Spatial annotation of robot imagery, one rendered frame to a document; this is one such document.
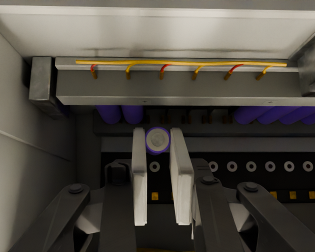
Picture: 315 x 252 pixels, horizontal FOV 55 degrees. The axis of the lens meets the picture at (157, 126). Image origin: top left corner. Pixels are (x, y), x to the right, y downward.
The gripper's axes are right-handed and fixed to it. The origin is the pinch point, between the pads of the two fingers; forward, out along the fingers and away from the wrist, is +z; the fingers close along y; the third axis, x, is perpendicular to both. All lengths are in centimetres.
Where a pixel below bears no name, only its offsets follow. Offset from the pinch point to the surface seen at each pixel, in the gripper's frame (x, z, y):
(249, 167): -5.7, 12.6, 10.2
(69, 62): 5.9, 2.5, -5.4
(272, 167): -5.8, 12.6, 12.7
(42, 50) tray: 6.6, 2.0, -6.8
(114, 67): 5.7, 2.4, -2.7
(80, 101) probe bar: 3.4, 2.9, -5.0
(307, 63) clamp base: 6.2, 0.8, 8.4
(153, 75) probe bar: 5.1, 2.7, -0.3
